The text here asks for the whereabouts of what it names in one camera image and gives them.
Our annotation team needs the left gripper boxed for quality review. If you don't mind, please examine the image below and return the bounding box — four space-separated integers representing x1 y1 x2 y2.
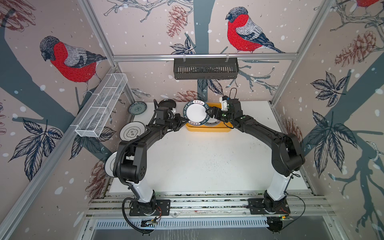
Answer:
164 113 189 132

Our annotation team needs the green rim plate back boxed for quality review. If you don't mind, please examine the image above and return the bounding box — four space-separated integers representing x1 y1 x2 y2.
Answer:
183 100 210 126

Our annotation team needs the green rim plate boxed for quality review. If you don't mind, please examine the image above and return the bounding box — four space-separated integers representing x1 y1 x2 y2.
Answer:
204 118 221 127
183 100 210 126

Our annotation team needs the green rim plate front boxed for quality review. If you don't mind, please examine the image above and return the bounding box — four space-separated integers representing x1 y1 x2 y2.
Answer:
204 118 221 127

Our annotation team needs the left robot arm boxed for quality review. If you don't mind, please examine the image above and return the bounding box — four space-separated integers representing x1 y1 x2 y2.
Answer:
113 107 189 204

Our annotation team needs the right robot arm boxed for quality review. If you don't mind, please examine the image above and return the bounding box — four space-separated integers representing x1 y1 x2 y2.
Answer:
206 96 305 205

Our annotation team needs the yellow plastic bin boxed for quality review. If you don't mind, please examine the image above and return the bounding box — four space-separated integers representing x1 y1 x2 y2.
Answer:
186 103 233 133

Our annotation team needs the small black plate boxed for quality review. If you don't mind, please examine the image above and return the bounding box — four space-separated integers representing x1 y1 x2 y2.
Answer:
158 99 177 110

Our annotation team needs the small teal patterned plate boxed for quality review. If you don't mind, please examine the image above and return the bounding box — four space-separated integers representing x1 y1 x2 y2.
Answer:
128 102 147 116

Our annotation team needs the black hanging basket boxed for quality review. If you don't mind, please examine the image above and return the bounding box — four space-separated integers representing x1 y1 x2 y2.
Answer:
174 58 239 80

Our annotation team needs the white plate green motif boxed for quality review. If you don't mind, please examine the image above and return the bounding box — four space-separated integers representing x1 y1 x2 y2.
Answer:
120 122 146 142

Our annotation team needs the white plate near base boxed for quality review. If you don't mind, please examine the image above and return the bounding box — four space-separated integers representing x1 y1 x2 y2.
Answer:
104 152 117 178

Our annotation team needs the horizontal aluminium rail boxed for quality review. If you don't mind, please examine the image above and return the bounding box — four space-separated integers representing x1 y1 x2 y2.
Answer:
113 53 298 63

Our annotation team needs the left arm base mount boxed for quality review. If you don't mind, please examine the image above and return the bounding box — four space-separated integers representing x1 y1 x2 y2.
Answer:
129 200 171 217

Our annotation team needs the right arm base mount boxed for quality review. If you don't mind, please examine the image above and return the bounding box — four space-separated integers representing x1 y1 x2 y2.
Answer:
247 197 291 215

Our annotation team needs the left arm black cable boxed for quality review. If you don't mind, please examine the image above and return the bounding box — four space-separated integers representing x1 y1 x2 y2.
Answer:
121 196 157 235

